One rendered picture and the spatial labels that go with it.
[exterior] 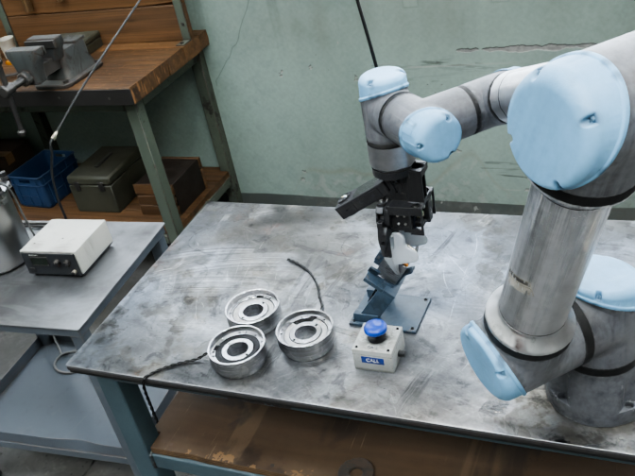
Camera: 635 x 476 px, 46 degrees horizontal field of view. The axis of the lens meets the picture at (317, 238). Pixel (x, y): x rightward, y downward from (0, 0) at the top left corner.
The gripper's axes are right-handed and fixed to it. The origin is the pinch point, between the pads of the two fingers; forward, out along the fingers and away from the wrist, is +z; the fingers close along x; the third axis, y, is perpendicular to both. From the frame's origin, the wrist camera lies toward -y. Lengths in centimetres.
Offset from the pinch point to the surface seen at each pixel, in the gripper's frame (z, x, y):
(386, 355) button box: 7.9, -15.3, 2.4
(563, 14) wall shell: 7, 150, 6
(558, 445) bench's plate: 12.4, -23.4, 31.2
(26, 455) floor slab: 92, 0, -135
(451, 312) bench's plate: 11.9, 2.2, 8.4
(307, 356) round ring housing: 10.1, -16.3, -12.1
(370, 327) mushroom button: 4.4, -12.8, -0.7
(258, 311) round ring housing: 10.7, -5.9, -27.5
